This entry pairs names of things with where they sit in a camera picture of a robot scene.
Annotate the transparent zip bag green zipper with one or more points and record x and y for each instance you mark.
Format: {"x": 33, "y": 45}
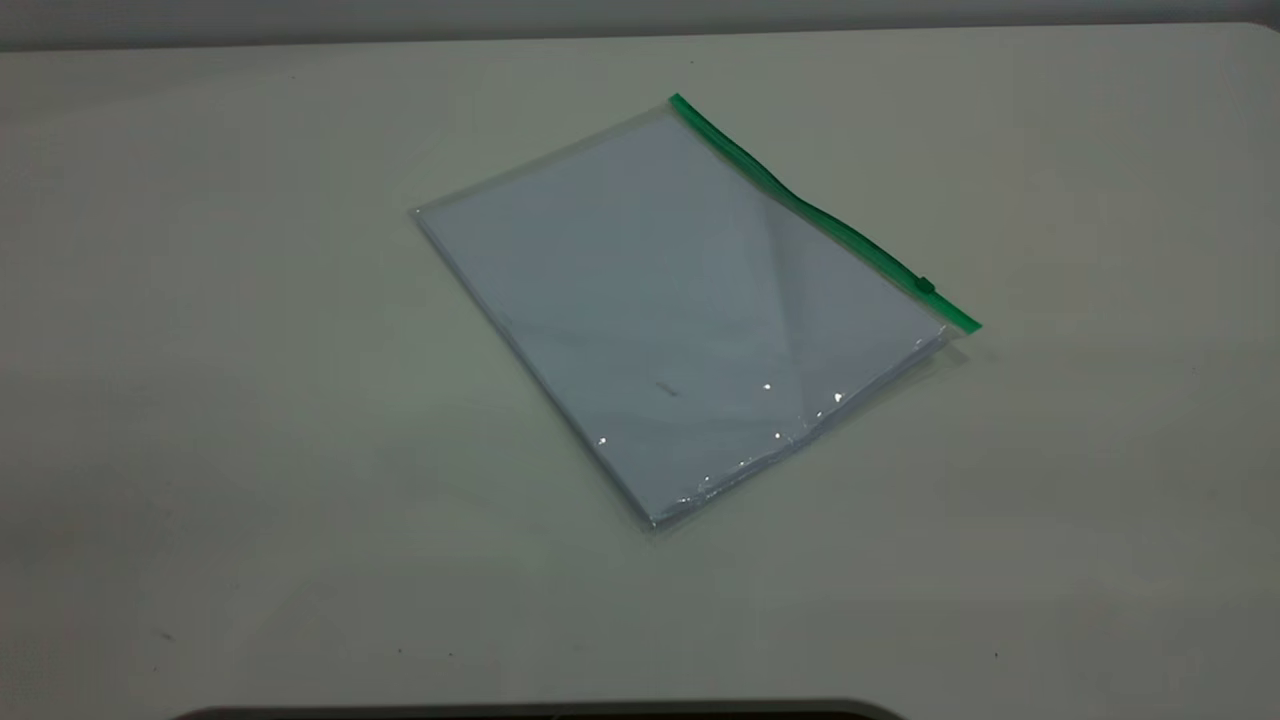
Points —
{"x": 700, "y": 300}

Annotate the white paper stack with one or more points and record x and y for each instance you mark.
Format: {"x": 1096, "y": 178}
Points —
{"x": 660, "y": 320}

